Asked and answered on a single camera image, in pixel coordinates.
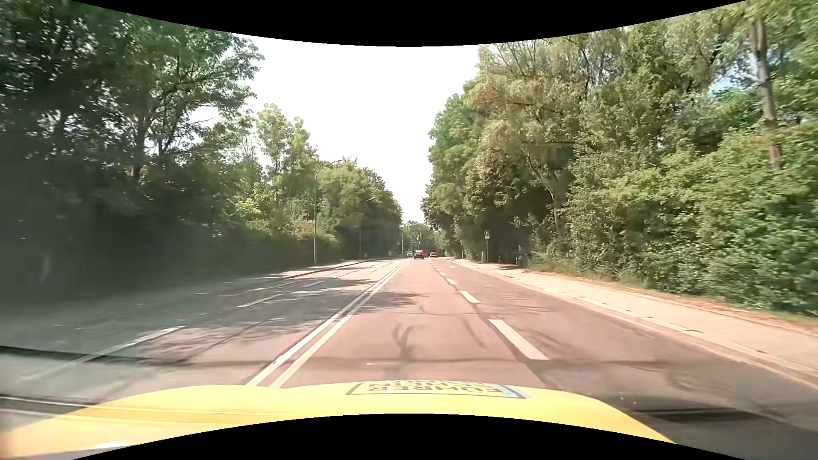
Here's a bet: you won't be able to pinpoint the dark green hedge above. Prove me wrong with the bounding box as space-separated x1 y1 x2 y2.
0 225 343 301

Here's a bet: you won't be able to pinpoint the car's own bonnet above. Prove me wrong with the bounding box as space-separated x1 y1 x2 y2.
0 381 675 458

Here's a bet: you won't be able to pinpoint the bare tree trunk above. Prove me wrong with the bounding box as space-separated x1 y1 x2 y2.
749 19 784 172

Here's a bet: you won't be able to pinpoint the road markings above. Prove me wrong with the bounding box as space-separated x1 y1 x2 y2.
19 257 704 388

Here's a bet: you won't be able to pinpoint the grey paved pavement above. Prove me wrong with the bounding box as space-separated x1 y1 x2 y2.
452 258 818 384

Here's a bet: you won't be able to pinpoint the row of green trees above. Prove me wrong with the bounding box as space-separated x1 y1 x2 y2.
421 0 818 315
0 0 405 301

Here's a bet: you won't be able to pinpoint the tall curved lamp post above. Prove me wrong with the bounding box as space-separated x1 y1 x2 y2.
312 159 344 265

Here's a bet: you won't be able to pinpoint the grey asphalt road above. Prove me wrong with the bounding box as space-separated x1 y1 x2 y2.
0 257 818 460

